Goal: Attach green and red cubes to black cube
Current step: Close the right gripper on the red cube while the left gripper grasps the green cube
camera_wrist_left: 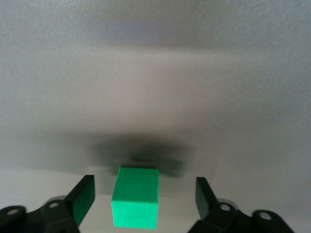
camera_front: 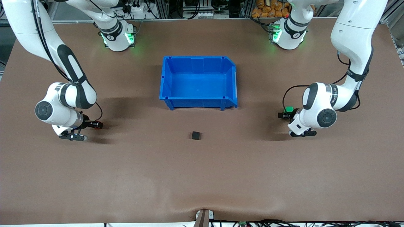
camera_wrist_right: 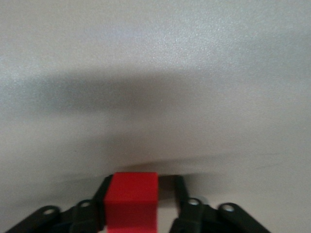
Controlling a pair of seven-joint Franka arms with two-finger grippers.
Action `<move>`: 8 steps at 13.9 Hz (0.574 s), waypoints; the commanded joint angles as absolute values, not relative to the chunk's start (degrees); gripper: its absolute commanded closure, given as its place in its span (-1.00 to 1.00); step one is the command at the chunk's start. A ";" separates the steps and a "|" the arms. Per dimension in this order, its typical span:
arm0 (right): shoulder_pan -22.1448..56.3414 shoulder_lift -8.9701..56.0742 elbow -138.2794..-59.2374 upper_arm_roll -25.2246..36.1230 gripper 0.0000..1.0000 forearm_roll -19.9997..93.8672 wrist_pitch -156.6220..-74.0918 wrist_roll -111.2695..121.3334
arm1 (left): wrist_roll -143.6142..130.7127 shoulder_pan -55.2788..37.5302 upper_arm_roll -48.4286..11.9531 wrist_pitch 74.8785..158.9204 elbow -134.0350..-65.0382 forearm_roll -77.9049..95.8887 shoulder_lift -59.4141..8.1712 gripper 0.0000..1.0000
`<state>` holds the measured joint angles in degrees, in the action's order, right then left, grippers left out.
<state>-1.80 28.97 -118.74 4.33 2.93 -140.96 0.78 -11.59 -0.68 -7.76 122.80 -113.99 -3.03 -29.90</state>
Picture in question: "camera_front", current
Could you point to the black cube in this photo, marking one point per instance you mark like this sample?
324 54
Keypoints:
195 135

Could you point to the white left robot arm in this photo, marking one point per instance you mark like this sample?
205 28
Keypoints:
325 101

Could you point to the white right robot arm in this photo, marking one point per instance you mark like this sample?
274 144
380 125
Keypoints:
63 104

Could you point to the green cube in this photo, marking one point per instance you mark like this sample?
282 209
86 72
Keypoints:
289 109

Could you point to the orange snack bags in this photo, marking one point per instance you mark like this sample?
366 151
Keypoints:
268 11

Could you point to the blue plastic storage bin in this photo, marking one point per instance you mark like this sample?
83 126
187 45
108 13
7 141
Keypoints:
199 82

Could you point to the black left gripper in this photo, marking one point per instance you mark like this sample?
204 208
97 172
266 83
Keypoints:
288 115

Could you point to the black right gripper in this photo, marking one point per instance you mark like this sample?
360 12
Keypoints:
88 124

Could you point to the white power strip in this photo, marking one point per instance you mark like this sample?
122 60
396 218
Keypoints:
137 8

